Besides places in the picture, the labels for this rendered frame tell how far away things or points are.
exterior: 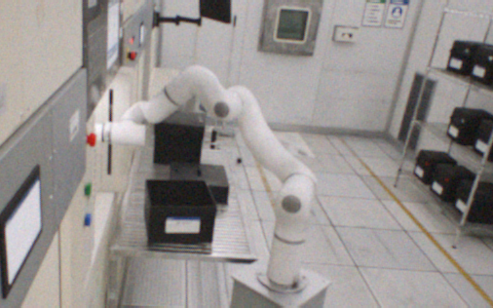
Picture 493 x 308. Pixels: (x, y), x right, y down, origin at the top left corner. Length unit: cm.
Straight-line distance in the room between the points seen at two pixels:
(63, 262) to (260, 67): 520
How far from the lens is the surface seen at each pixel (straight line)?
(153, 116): 185
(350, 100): 665
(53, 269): 135
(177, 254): 202
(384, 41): 662
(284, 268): 187
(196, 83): 175
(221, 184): 243
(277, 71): 634
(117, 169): 220
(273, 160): 173
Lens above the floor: 181
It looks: 24 degrees down
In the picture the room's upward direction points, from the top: 6 degrees clockwise
